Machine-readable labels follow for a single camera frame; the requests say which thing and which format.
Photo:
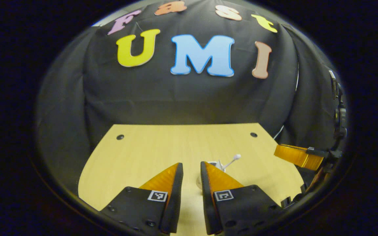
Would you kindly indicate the white toothbrush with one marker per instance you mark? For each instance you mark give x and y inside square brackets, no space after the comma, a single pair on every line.
[237,157]

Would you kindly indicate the white toothpaste tube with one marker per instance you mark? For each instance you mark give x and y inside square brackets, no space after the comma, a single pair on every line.
[216,165]

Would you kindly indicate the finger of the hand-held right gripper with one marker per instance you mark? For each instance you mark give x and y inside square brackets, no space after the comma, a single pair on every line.
[294,155]

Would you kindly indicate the light wooden desktop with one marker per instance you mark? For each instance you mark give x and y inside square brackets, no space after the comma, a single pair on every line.
[143,147]

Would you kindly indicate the black backdrop cloth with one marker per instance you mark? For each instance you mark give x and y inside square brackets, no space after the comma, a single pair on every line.
[176,98]

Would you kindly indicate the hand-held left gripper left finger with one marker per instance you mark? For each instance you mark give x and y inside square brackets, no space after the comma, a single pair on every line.
[176,196]

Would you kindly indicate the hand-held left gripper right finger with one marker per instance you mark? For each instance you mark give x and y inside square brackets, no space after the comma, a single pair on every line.
[207,203]

